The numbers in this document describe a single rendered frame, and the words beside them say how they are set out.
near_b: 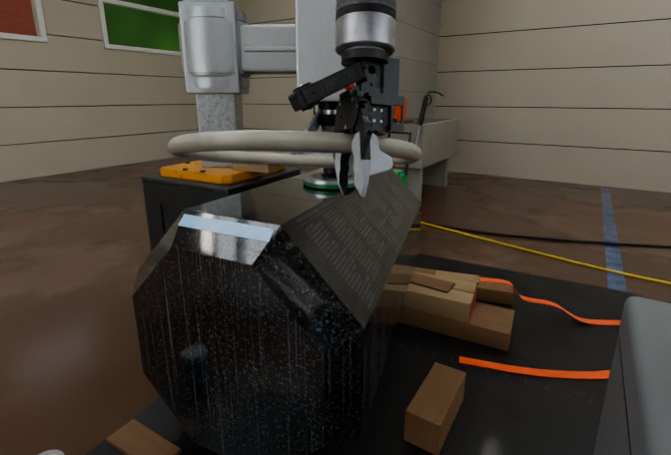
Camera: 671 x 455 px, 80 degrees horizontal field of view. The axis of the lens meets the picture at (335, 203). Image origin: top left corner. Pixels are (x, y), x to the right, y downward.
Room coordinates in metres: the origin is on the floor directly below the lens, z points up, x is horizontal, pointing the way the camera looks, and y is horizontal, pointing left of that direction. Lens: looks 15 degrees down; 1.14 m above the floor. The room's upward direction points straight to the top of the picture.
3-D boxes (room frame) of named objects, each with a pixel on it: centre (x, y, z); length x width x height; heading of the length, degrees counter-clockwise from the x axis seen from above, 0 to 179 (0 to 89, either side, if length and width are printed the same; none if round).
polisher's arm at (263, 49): (2.13, 0.40, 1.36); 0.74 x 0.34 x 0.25; 89
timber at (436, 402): (1.19, -0.36, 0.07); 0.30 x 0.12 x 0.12; 147
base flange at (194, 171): (2.13, 0.60, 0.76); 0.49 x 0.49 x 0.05; 62
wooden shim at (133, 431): (1.06, 0.64, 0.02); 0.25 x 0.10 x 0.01; 60
